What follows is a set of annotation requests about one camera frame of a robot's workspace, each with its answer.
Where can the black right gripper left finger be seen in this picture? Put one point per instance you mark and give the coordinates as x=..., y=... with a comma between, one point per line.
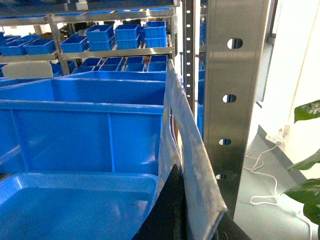
x=167, y=219

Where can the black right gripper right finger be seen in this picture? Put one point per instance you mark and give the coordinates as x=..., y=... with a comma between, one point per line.
x=229, y=230

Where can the flower gift bag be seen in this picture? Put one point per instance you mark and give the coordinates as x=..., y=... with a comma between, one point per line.
x=181, y=145

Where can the green potted plant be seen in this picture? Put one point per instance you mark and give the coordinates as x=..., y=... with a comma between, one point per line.
x=308, y=192

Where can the large blue plastic crate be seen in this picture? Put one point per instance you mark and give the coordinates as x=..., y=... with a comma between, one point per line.
x=93, y=121

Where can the light blue plastic tray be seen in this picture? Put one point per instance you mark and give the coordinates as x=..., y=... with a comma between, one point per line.
x=75, y=206

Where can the perforated steel rack post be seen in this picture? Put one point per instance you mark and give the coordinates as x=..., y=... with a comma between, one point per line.
x=235, y=36

